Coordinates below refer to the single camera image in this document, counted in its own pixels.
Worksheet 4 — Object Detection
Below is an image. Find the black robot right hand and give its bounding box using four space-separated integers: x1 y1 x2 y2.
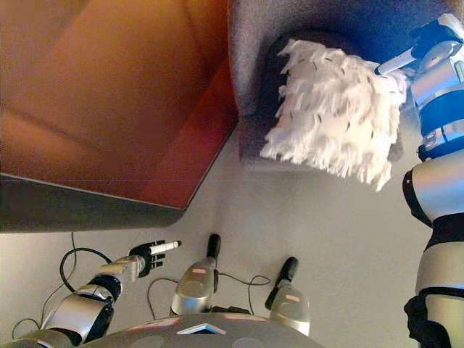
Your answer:
374 14 464 76

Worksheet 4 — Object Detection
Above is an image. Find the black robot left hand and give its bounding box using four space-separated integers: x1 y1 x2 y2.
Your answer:
129 239 183 278

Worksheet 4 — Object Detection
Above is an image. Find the white shaggy pillow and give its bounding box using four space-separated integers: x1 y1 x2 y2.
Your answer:
260 38 410 193

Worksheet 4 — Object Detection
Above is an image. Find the silver robot left leg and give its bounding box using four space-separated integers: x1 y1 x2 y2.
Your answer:
170 256 219 317

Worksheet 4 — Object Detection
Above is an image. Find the silver robot leg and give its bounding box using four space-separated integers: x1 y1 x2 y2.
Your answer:
264 278 312 337
170 256 219 317

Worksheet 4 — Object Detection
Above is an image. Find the black robot left foot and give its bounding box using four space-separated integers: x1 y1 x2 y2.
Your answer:
207 233 223 260

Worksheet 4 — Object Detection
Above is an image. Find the black robot foot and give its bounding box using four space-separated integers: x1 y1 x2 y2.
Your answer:
276 256 299 284
207 233 223 260

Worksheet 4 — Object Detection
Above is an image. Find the grey robot torso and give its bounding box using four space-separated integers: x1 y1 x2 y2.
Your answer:
77 313 320 348

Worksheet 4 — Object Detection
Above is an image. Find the black robot right foot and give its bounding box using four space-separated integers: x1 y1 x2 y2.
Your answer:
276 256 299 284

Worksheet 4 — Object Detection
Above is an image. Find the silver robot right leg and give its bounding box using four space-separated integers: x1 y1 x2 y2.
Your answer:
264 278 312 337

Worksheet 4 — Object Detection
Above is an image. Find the brown wooden cabinet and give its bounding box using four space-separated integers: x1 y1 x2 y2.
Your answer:
0 0 241 233

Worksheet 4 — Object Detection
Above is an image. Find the grey fabric armchair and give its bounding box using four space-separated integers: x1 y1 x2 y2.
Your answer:
227 0 464 162

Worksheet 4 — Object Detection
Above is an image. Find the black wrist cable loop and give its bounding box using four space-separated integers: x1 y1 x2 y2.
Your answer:
59 247 114 293

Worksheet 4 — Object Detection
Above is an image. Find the thin black floor cable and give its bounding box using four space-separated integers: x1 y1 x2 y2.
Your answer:
12 231 273 339

